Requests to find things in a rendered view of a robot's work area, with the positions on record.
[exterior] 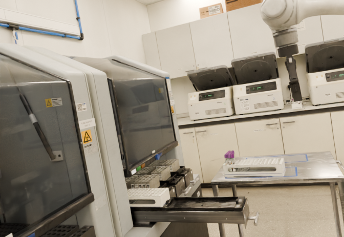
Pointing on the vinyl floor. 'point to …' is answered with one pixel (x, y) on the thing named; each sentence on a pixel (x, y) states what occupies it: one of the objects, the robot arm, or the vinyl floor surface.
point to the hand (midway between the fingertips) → (296, 96)
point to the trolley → (296, 158)
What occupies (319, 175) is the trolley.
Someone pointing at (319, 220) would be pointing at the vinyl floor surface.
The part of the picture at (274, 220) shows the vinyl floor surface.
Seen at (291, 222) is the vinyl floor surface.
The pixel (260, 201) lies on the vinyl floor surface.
